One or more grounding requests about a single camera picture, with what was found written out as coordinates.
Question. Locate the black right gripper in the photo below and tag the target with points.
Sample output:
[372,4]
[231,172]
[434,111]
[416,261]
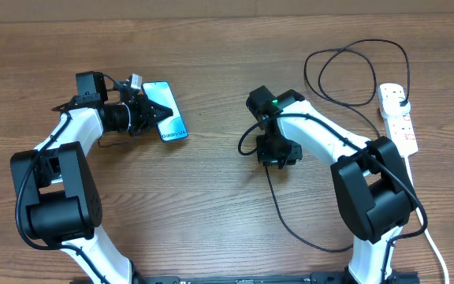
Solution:
[268,158]

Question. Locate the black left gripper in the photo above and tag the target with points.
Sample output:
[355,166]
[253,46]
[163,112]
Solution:
[146,118]

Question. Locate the blue samsung galaxy phone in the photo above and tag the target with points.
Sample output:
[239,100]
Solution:
[170,124]

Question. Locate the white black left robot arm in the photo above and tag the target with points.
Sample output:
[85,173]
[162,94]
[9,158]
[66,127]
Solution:
[58,206]

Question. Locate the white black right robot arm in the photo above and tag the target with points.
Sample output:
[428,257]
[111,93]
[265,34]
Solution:
[375,196]

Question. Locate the white charger plug adapter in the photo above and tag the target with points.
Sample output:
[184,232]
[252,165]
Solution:
[392,108]

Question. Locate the white power strip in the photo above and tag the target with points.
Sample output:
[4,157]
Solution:
[400,129]

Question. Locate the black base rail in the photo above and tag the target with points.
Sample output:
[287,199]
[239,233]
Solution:
[246,279]

